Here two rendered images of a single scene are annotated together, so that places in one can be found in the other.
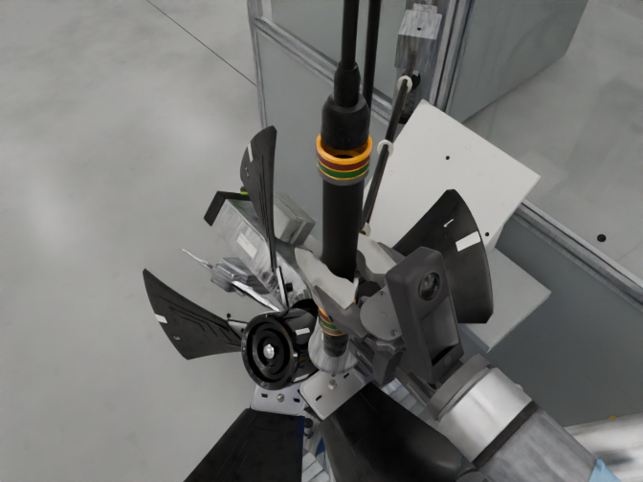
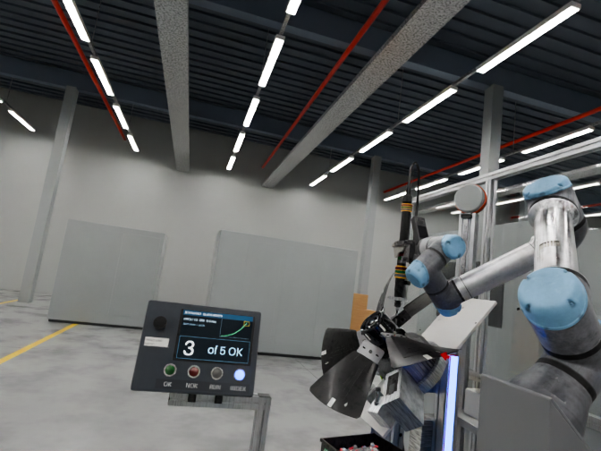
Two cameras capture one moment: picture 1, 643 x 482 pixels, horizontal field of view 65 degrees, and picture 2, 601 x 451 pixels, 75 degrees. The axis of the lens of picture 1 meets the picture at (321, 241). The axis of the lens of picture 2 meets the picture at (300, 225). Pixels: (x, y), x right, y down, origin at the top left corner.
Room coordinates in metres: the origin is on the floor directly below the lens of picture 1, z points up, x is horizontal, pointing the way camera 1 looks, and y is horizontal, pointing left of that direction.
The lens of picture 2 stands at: (-1.21, -0.30, 1.34)
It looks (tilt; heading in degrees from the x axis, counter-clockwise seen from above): 8 degrees up; 26
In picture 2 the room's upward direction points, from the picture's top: 7 degrees clockwise
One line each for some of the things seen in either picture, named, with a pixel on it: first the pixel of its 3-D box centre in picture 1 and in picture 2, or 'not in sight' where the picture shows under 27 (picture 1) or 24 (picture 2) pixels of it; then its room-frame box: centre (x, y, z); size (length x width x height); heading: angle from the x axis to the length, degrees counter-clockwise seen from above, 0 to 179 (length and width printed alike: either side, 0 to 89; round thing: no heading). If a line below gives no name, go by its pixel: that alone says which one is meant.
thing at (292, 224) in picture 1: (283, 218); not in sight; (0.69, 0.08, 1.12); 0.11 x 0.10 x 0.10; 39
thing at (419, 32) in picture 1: (418, 39); not in sight; (0.90, -0.19, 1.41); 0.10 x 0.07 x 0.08; 164
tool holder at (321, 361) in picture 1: (337, 326); (400, 287); (0.31, -0.02, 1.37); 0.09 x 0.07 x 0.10; 164
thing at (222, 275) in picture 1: (226, 277); not in sight; (0.57, 0.20, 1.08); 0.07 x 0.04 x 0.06; 50
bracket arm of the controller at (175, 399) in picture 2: not in sight; (220, 399); (-0.38, 0.24, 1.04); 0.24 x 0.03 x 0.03; 129
